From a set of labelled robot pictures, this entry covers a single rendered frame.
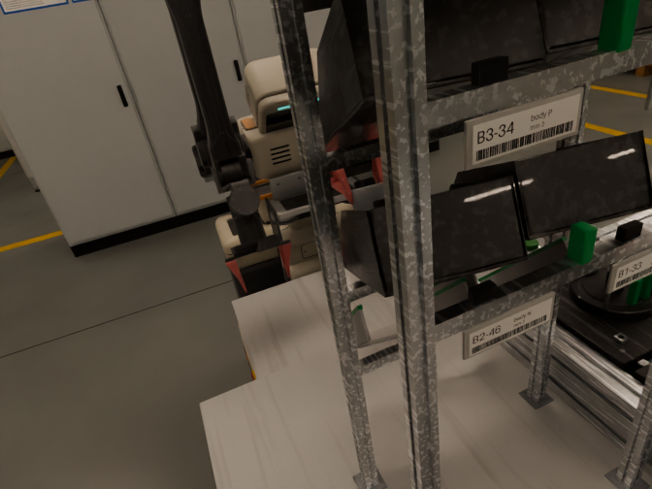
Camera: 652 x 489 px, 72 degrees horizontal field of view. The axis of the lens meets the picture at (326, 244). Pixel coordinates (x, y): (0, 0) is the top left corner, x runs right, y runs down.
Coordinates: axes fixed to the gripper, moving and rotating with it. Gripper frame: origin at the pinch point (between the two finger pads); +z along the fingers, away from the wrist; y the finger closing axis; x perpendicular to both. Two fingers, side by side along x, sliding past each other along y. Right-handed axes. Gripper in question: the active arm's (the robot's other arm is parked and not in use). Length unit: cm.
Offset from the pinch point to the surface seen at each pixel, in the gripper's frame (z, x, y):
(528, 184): 16.4, -16.3, 10.9
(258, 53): -257, 141, -10
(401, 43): 19.6, -35.9, -2.9
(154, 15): -262, 101, -69
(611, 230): -4, 39, 56
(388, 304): -4.0, 48.1, 4.9
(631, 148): 15.3, -16.2, 21.5
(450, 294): 16.4, 3.3, 6.1
